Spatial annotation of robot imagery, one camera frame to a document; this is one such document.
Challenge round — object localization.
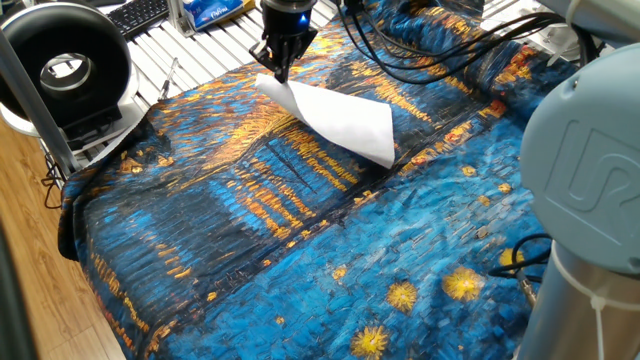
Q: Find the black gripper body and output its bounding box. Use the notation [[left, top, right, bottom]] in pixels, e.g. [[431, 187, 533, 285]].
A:
[[260, 0, 319, 51]]

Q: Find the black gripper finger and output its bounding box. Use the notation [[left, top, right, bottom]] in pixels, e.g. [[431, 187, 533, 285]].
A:
[[248, 38, 282, 74], [273, 28, 319, 85]]

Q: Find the white paper sheet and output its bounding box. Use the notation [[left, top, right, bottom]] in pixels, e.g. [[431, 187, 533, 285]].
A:
[[254, 73, 397, 170]]

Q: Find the blue tissue pack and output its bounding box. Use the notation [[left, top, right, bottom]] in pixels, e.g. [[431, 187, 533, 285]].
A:
[[180, 0, 256, 32]]

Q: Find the black computer keyboard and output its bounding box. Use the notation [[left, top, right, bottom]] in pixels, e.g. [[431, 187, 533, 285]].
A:
[[105, 0, 171, 40]]

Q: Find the starry night painting tablecloth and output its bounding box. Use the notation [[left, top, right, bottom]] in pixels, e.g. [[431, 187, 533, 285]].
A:
[[57, 0, 579, 360]]

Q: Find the white zip tie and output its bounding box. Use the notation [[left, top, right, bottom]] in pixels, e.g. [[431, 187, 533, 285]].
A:
[[549, 244, 640, 360]]

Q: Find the aluminium frame post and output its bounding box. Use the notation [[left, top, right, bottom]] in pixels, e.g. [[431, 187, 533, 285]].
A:
[[166, 0, 197, 39], [0, 28, 82, 177]]

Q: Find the black ring shaped device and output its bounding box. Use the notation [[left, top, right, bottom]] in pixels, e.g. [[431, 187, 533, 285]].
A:
[[0, 2, 147, 152]]

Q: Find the thin black cable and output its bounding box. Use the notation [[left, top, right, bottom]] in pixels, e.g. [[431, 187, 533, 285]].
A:
[[39, 151, 67, 211]]

